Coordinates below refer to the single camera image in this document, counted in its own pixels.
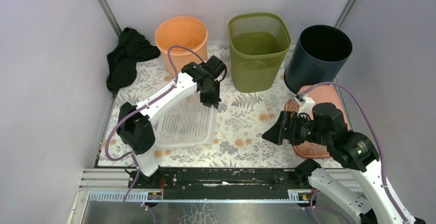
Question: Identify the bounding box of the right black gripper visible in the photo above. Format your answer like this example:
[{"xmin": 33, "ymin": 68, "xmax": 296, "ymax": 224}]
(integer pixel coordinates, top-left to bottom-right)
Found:
[{"xmin": 261, "ymin": 109, "xmax": 330, "ymax": 145}]

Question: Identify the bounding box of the pink plastic basket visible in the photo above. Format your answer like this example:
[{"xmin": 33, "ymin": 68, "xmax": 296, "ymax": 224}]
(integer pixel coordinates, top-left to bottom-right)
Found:
[{"xmin": 284, "ymin": 85, "xmax": 344, "ymax": 159}]

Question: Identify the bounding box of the orange round bucket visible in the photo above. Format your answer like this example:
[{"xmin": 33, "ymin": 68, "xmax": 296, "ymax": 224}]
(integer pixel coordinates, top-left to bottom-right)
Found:
[{"xmin": 155, "ymin": 16, "xmax": 208, "ymax": 77}]

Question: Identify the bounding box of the white plastic basket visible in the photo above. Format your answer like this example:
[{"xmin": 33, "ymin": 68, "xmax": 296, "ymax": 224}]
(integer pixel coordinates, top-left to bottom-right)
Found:
[{"xmin": 154, "ymin": 94, "xmax": 217, "ymax": 148}]

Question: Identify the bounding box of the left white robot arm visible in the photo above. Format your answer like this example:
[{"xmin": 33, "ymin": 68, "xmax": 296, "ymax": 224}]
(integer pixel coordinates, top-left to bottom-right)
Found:
[{"xmin": 116, "ymin": 56, "xmax": 227, "ymax": 189}]

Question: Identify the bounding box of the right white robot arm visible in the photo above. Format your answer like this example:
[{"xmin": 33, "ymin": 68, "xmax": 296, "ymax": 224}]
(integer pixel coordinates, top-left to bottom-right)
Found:
[{"xmin": 262, "ymin": 103, "xmax": 425, "ymax": 223}]

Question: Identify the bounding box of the floral table mat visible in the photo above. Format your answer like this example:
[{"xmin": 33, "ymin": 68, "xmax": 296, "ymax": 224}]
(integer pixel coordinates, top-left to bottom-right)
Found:
[{"xmin": 96, "ymin": 45, "xmax": 304, "ymax": 168}]

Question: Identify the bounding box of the green mesh waste bin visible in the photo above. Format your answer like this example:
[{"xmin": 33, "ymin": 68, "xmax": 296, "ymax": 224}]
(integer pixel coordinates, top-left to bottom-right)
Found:
[{"xmin": 228, "ymin": 12, "xmax": 292, "ymax": 93}]

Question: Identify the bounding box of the dark blue round bin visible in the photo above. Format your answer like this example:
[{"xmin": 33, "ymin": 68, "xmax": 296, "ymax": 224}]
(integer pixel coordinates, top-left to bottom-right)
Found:
[{"xmin": 284, "ymin": 25, "xmax": 353, "ymax": 93}]

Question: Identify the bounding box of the black cloth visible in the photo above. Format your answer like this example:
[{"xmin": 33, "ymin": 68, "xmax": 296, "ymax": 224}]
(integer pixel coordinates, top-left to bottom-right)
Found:
[{"xmin": 106, "ymin": 27, "xmax": 161, "ymax": 96}]

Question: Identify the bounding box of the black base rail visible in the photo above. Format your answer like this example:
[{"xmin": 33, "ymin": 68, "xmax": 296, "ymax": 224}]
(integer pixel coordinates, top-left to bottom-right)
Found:
[{"xmin": 128, "ymin": 167, "xmax": 313, "ymax": 201}]

